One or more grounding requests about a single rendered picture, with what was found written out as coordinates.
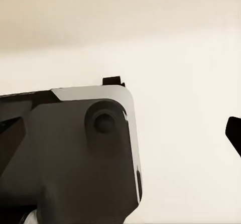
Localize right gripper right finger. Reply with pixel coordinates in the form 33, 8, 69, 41
225, 117, 241, 157

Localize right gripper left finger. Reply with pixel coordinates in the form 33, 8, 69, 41
0, 117, 26, 177

